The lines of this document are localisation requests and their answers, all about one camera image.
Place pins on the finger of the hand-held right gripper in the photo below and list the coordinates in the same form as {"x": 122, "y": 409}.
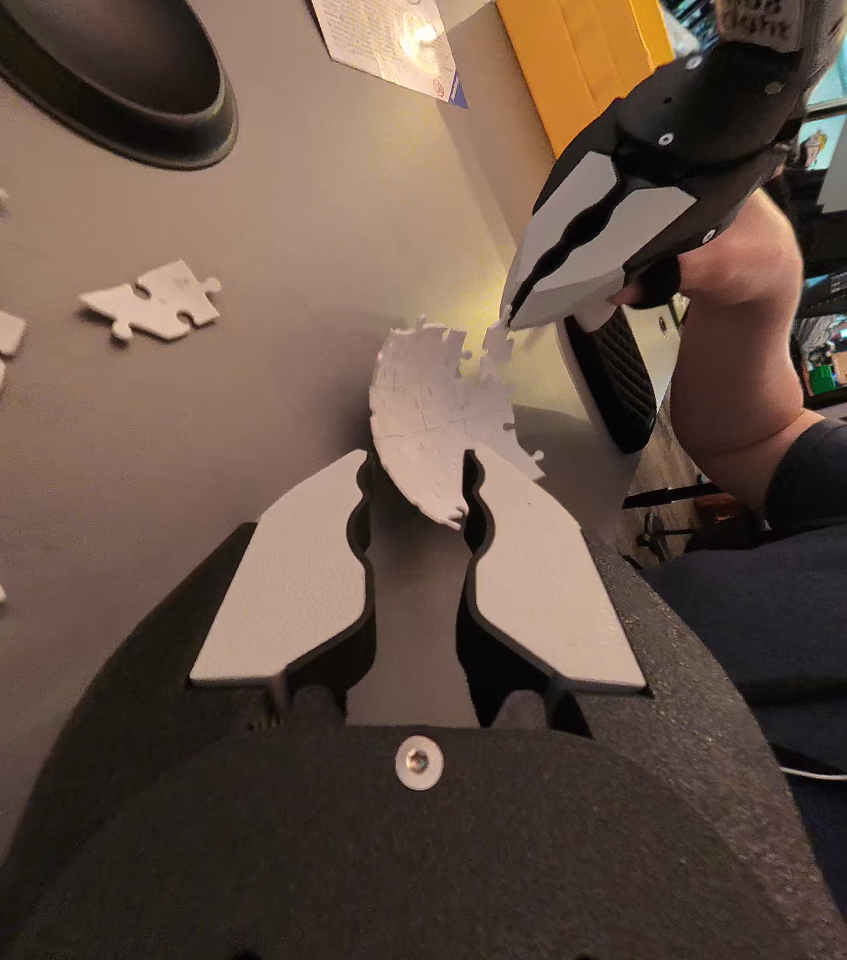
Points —
{"x": 559, "y": 218}
{"x": 619, "y": 240}

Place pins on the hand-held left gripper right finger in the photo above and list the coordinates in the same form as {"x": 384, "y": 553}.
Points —
{"x": 551, "y": 600}

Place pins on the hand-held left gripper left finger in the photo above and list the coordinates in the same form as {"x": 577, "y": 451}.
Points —
{"x": 281, "y": 600}

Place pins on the assembled white puzzle section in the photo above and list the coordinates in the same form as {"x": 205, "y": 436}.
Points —
{"x": 431, "y": 413}

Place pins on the person's right forearm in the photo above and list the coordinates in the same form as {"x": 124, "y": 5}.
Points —
{"x": 739, "y": 390}

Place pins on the scattered loose puzzle pieces group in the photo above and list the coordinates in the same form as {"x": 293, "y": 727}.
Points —
{"x": 154, "y": 300}

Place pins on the black round ball stand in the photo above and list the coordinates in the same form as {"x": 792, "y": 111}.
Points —
{"x": 109, "y": 75}

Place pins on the person's right hand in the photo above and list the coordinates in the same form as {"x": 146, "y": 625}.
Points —
{"x": 746, "y": 263}

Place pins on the black chair armrest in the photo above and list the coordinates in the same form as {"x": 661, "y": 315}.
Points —
{"x": 619, "y": 375}

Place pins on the yellow storage bin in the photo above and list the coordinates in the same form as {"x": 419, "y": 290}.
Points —
{"x": 589, "y": 60}

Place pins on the white instruction leaflet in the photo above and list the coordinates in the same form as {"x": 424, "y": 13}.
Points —
{"x": 386, "y": 38}

